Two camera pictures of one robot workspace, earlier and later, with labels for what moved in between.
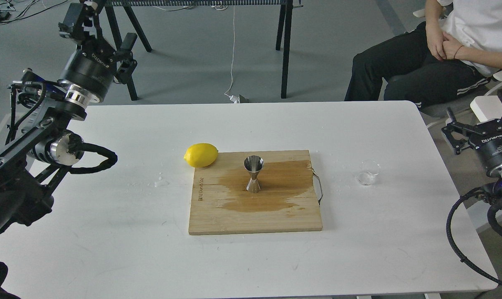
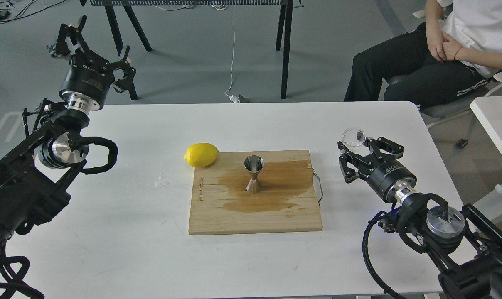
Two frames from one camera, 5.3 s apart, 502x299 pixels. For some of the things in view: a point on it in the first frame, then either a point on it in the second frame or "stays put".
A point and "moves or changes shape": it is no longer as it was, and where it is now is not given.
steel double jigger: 254,164 stays put
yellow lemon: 201,155 stays put
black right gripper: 495,141 to 392,179
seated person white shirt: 461,42 stays put
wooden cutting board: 220,204 stays put
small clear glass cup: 370,170 moves or changes shape
